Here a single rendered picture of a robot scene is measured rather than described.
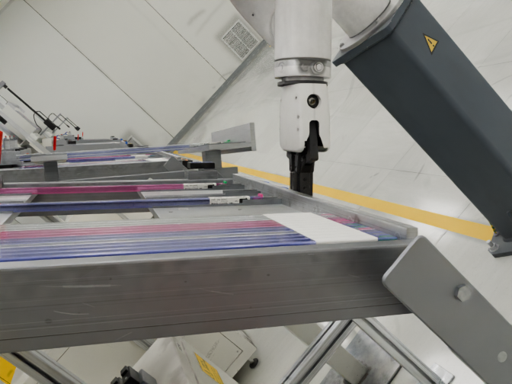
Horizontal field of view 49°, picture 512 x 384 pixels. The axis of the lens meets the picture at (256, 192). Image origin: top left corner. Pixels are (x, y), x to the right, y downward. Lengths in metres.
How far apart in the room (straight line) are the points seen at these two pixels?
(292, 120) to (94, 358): 1.37
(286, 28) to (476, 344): 0.51
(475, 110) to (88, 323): 1.12
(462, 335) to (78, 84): 8.19
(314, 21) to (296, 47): 0.04
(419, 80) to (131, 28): 7.51
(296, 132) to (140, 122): 7.76
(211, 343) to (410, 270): 1.63
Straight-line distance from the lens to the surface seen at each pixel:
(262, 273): 0.45
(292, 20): 0.82
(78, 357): 2.01
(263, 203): 0.82
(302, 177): 0.83
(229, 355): 2.07
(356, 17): 1.32
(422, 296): 0.46
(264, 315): 0.46
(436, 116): 1.38
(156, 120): 8.55
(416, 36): 1.33
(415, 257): 0.45
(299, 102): 0.80
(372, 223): 0.57
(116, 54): 8.58
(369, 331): 1.34
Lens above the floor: 0.99
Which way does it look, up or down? 16 degrees down
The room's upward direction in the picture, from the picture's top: 47 degrees counter-clockwise
